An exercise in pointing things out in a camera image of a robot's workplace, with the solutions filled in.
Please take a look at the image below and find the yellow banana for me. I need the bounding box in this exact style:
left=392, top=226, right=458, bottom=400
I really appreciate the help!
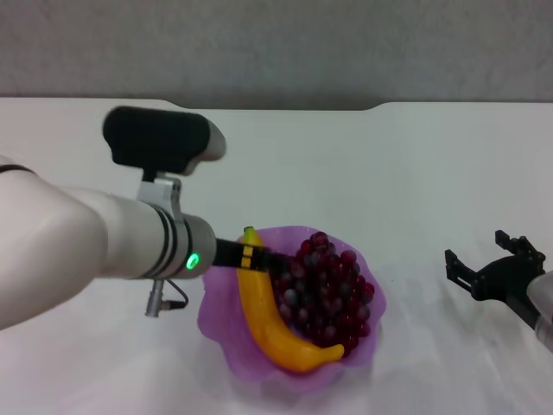
left=236, top=226, right=346, bottom=374

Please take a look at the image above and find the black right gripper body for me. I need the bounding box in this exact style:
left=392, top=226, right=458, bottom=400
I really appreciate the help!
left=470, top=252, right=548, bottom=328

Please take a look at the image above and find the dark red grape bunch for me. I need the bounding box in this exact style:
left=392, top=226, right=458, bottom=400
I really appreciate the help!
left=270, top=230, right=376, bottom=359

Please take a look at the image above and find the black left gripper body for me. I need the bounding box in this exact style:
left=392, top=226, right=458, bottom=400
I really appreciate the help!
left=213, top=236, right=258, bottom=272

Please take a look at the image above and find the silver left camera mount bracket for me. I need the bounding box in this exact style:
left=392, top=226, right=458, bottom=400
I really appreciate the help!
left=137, top=169, right=183, bottom=220

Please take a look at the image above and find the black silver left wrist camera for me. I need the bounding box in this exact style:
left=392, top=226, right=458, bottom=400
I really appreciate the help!
left=102, top=105, right=228, bottom=177

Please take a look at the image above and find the purple wavy plastic plate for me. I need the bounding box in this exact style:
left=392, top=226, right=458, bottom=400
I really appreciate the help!
left=196, top=224, right=388, bottom=395

